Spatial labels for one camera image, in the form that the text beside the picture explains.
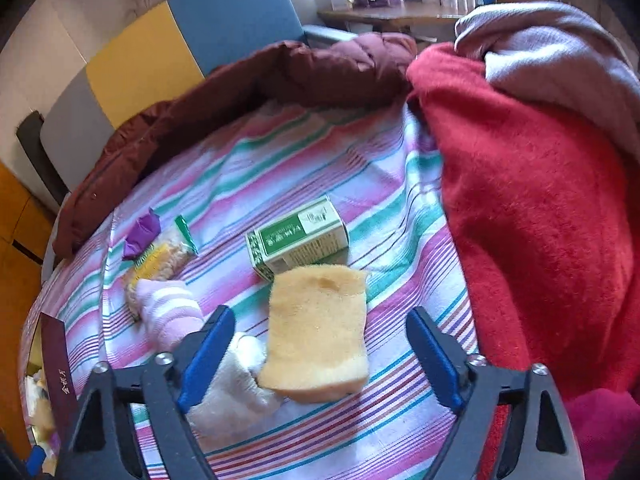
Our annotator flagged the clear snack packet green label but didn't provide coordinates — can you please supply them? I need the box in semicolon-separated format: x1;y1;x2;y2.
125;216;199;321

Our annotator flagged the large yellow sponge slice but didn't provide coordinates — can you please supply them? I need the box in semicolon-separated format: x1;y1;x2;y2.
257;266;371;405

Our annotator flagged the pink striped sock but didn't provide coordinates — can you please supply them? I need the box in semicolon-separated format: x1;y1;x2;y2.
135;279;206;351

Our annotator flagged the orange wooden cabinet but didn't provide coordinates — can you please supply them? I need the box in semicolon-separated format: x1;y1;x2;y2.
0;160;56;461

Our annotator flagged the green carton box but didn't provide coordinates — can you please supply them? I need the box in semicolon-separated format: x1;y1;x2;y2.
245;195;350;283

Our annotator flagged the grey pink knit cloth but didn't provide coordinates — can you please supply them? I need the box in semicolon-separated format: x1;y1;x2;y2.
454;1;640;161

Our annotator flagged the red sweater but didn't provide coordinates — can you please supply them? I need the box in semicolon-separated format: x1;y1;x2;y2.
406;42;640;401

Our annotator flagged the small purple snack packet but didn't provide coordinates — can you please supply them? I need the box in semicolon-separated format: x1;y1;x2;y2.
122;210;161;261

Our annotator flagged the grey yellow blue chair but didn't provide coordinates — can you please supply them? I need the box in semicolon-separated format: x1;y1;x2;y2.
39;0;358;201

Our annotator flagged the wooden table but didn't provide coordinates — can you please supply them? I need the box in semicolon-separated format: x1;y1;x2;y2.
317;1;466;41

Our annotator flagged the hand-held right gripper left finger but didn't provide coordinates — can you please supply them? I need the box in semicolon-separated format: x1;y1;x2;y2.
57;305;237;480

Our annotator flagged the maroon down jacket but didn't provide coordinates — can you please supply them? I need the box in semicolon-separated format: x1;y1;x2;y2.
52;31;418;258

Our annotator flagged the striped bedsheet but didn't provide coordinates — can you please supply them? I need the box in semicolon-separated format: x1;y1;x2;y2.
17;100;481;480

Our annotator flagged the dark red box gold interior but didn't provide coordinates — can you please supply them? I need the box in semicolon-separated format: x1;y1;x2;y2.
20;312;81;466

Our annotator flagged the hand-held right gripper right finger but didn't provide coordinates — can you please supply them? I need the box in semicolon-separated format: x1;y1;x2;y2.
406;306;573;480

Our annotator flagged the white fluffy sock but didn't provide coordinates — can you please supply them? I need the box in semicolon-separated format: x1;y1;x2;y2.
187;332;286;441

